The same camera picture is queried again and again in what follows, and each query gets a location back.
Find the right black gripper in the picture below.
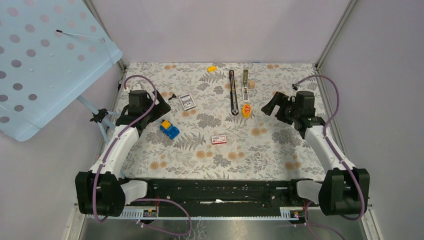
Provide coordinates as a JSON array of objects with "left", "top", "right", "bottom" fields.
[{"left": 260, "top": 91, "right": 300, "bottom": 126}]

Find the white beige stapler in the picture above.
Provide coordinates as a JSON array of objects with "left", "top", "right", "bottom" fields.
[{"left": 242, "top": 69, "right": 249, "bottom": 102}]

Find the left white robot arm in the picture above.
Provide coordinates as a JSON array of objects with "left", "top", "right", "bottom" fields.
[{"left": 75, "top": 90, "right": 171, "bottom": 217}]

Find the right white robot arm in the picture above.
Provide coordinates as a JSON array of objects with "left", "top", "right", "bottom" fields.
[{"left": 261, "top": 90, "right": 370, "bottom": 219}]

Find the tan small cube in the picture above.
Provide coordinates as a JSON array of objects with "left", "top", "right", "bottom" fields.
[{"left": 249, "top": 80, "right": 256, "bottom": 89}]

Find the yellow butterfly toy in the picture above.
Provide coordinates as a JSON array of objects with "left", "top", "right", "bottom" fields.
[{"left": 241, "top": 104, "right": 252, "bottom": 118}]

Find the blue yellow toy car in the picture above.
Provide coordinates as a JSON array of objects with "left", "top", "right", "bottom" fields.
[{"left": 159, "top": 120, "right": 180, "bottom": 140}]

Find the blue playing card box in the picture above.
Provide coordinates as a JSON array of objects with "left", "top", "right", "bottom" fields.
[{"left": 178, "top": 93, "right": 196, "bottom": 111}]

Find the floral table mat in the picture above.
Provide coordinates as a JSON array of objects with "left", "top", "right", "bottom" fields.
[{"left": 122, "top": 62, "right": 325, "bottom": 181}]

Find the yellow small block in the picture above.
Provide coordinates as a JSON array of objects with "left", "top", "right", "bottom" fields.
[{"left": 207, "top": 65, "right": 217, "bottom": 73}]

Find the blue perforated stand panel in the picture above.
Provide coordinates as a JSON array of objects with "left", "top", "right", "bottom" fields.
[{"left": 0, "top": 0, "right": 123, "bottom": 142}]

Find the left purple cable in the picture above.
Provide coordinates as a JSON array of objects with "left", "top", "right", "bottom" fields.
[{"left": 92, "top": 74, "right": 194, "bottom": 237}]

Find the purple cable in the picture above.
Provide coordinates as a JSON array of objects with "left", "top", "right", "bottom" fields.
[
  {"left": 292, "top": 74, "right": 366, "bottom": 240},
  {"left": 92, "top": 74, "right": 194, "bottom": 237}
]

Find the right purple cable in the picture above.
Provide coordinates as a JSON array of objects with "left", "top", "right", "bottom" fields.
[{"left": 292, "top": 74, "right": 366, "bottom": 240}]

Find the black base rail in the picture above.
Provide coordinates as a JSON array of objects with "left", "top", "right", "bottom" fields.
[{"left": 130, "top": 178, "right": 306, "bottom": 219}]

